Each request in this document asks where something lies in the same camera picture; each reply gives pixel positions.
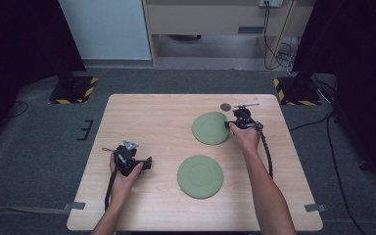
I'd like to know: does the black yellow striped stand base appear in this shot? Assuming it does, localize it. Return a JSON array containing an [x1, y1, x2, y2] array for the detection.
[[48, 74, 99, 106], [272, 75, 322, 107]]

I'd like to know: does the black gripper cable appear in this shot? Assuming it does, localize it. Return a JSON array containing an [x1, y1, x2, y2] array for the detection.
[[255, 121, 274, 180], [104, 169, 118, 212]]

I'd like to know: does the green plate with grey rim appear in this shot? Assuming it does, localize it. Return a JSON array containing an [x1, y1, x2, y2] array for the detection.
[[176, 154, 225, 200], [191, 111, 231, 146]]

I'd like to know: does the black floor cable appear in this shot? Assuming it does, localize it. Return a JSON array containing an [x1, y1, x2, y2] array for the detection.
[[2, 100, 29, 123], [288, 111, 370, 235]]

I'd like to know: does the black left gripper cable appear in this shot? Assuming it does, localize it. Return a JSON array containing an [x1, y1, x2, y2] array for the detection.
[[104, 169, 118, 212]]

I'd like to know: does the person's left hand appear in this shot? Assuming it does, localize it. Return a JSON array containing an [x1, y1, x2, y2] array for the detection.
[[109, 152, 144, 206]]

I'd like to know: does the black curtain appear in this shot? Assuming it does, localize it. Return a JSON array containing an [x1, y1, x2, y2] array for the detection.
[[0, 0, 87, 155], [291, 0, 376, 194]]

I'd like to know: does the grey tape piece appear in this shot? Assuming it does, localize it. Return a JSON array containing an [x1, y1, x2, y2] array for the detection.
[[304, 203, 328, 213], [62, 201, 87, 212]]

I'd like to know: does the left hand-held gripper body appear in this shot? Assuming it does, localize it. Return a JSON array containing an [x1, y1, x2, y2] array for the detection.
[[113, 139, 145, 177]]

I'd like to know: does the black power cables bundle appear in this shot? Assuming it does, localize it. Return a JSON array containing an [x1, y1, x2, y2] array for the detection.
[[261, 0, 299, 76]]

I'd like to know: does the person's right hand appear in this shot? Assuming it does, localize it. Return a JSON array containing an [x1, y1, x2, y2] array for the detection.
[[229, 121, 261, 155]]

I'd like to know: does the light wooden cabinet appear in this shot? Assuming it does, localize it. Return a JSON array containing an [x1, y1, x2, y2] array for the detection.
[[142, 0, 317, 71]]

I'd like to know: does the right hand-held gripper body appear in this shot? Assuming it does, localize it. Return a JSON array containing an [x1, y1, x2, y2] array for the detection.
[[231, 103, 264, 131]]

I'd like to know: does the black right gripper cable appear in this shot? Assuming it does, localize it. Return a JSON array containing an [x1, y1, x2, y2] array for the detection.
[[255, 121, 274, 180]]

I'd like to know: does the grey power strip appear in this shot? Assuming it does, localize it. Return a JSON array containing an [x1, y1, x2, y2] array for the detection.
[[258, 0, 284, 9]]

